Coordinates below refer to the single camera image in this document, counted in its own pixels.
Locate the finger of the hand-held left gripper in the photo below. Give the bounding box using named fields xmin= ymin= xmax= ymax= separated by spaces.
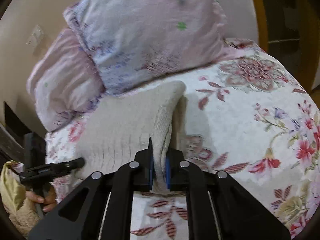
xmin=49 ymin=157 xmax=85 ymax=177

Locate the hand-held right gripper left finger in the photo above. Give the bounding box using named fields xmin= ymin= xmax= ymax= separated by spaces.
xmin=27 ymin=137 xmax=154 ymax=240

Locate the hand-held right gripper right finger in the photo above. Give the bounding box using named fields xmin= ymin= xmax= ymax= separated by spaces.
xmin=165 ymin=146 xmax=292 ymax=240

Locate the beige cable knit sweater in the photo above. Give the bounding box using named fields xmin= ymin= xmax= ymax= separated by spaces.
xmin=74 ymin=80 xmax=187 ymax=196

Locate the person's fleece sleeved left forearm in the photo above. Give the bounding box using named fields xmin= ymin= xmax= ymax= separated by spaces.
xmin=9 ymin=199 xmax=45 ymax=237

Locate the person's left hand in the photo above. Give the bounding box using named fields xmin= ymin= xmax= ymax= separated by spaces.
xmin=26 ymin=187 xmax=57 ymax=212

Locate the dark wooden furniture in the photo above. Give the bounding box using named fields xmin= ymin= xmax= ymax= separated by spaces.
xmin=0 ymin=101 xmax=33 ymax=161

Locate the yellow satin cloth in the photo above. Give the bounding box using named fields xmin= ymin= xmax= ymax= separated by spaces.
xmin=0 ymin=160 xmax=27 ymax=215

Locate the floral bedsheet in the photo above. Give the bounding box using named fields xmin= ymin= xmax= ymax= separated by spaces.
xmin=45 ymin=37 xmax=320 ymax=240

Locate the lavender floral pillow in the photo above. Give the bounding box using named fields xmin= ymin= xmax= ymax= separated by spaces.
xmin=26 ymin=27 xmax=106 ymax=133
xmin=63 ymin=0 xmax=228 ymax=97

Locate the white wall switch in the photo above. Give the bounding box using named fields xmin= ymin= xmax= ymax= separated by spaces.
xmin=26 ymin=25 xmax=45 ymax=54

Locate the wooden door frame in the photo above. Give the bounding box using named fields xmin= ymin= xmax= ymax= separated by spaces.
xmin=246 ymin=0 xmax=320 ymax=93

